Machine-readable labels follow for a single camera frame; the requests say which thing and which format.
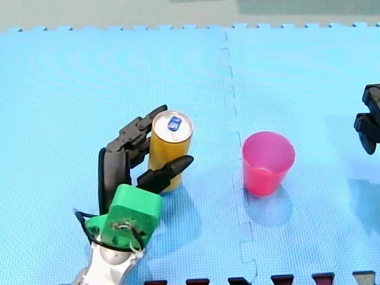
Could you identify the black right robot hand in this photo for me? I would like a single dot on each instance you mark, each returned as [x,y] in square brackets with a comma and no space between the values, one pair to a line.
[370,118]

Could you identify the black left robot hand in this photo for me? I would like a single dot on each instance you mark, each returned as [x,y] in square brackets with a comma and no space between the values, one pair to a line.
[114,169]

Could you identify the yellow drink can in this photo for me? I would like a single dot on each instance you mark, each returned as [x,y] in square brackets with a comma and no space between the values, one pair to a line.
[169,148]

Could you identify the pink plastic cup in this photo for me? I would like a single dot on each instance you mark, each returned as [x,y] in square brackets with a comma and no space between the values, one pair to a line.
[265,166]

